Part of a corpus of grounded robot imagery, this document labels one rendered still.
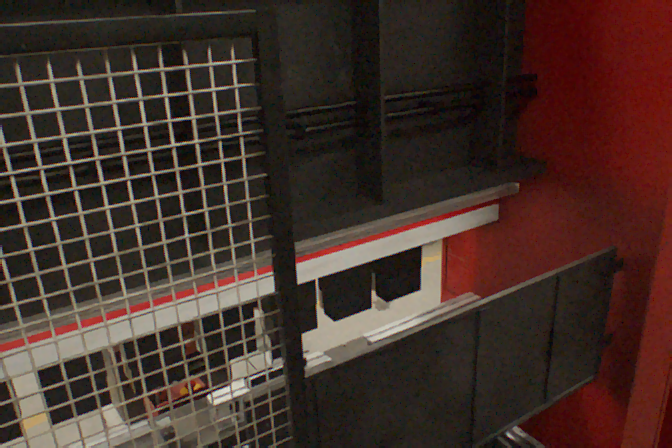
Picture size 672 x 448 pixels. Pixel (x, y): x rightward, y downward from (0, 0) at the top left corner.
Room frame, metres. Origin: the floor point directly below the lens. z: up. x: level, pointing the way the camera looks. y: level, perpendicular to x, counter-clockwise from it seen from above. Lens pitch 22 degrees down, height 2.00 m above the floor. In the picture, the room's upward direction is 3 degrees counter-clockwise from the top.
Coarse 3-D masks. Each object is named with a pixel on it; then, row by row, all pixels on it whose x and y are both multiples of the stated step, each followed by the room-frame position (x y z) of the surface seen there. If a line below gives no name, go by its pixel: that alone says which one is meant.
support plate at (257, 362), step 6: (258, 324) 1.68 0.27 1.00; (258, 330) 1.65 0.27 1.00; (264, 330) 1.64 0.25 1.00; (264, 336) 1.60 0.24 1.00; (258, 342) 1.57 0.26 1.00; (258, 348) 1.54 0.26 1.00; (306, 348) 1.52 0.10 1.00; (252, 360) 1.47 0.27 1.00; (258, 360) 1.47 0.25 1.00; (258, 366) 1.44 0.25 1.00; (264, 366) 1.44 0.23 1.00
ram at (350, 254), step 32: (416, 224) 1.67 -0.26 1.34; (448, 224) 1.74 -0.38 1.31; (480, 224) 1.82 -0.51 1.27; (320, 256) 1.48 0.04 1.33; (352, 256) 1.54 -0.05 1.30; (192, 288) 1.29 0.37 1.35; (224, 288) 1.33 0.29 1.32; (256, 288) 1.38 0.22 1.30; (96, 320) 1.16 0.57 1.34; (128, 320) 1.20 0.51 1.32; (160, 320) 1.24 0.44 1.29; (32, 352) 1.09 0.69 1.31; (64, 352) 1.12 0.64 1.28
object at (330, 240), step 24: (480, 192) 1.55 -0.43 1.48; (504, 192) 1.58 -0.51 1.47; (408, 216) 1.39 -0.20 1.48; (432, 216) 1.43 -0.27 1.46; (312, 240) 1.25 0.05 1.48; (336, 240) 1.27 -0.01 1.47; (216, 264) 1.14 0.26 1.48; (264, 264) 1.17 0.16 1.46; (144, 288) 1.04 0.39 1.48; (168, 288) 1.06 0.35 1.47; (96, 312) 0.98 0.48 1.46; (0, 336) 0.89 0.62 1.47
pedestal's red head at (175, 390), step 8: (200, 384) 1.66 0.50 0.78; (208, 384) 1.58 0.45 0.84; (144, 392) 1.59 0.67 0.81; (176, 392) 1.63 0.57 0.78; (192, 392) 1.55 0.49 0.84; (208, 392) 1.58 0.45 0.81; (176, 400) 1.51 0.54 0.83; (184, 400) 1.53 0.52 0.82; (152, 408) 1.53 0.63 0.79; (168, 408) 1.50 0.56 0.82; (152, 416) 1.55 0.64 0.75
